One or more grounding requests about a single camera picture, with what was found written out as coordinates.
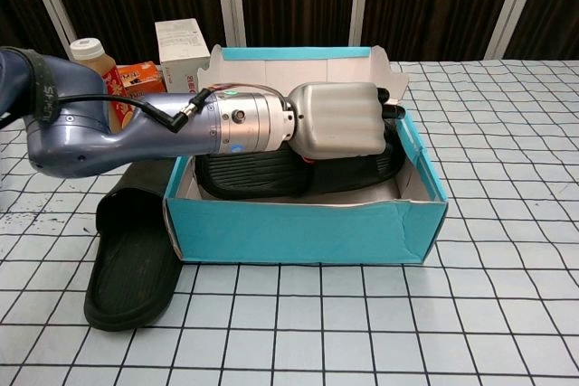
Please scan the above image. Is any tall white carton box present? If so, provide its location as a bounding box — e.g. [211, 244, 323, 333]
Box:
[154, 18, 214, 94]

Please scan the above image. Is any orange snack packet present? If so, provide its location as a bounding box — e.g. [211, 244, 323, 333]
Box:
[116, 61, 166, 98]

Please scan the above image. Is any light blue shoe box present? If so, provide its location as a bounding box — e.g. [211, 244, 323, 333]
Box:
[161, 44, 450, 266]

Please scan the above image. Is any black rubber slipper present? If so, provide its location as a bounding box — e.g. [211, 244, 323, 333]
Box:
[194, 118, 402, 201]
[83, 160, 185, 332]

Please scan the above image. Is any checked white tablecloth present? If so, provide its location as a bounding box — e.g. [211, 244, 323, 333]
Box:
[0, 59, 579, 386]

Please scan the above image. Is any black arm cable with plug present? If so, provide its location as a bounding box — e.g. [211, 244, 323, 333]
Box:
[0, 87, 214, 134]

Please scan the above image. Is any brown tea bottle white cap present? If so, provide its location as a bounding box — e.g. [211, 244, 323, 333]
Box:
[69, 37, 137, 129]

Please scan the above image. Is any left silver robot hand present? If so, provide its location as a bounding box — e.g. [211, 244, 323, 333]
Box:
[287, 80, 408, 164]

